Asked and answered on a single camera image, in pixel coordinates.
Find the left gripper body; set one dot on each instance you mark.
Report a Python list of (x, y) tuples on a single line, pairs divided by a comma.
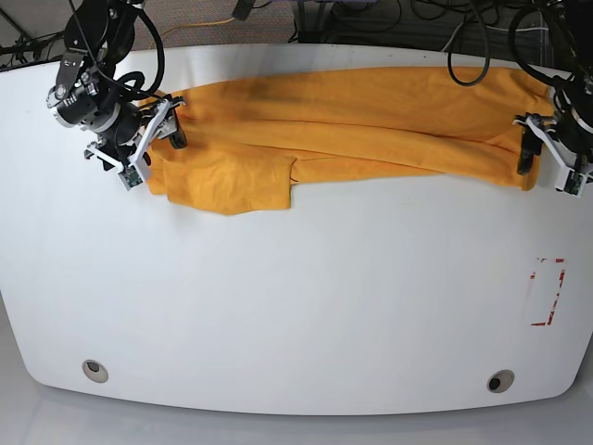
[(573, 128)]

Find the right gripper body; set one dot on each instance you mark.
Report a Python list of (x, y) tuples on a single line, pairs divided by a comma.
[(120, 127)]

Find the yellow T-shirt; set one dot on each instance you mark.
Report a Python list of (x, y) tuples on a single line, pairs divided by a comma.
[(249, 141)]

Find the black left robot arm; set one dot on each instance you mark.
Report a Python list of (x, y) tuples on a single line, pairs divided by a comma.
[(570, 32)]

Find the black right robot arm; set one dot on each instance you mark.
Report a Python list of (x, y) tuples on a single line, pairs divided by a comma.
[(98, 36)]

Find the red tape rectangle marking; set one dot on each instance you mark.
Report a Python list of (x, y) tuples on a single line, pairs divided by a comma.
[(544, 289)]

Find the left table grommet hole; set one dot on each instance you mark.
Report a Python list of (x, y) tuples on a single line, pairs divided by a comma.
[(95, 371)]

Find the table grommet hole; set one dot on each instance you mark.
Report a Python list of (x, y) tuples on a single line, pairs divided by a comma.
[(95, 371), (500, 381)]

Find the right table grommet hole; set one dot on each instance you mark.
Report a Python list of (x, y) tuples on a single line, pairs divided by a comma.
[(500, 381)]

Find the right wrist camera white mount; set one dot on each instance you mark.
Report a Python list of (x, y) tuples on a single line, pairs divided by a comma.
[(135, 169)]

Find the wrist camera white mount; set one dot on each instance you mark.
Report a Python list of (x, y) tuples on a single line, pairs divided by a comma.
[(573, 172), (135, 169)]

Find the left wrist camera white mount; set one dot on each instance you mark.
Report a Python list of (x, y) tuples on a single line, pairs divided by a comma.
[(573, 172)]

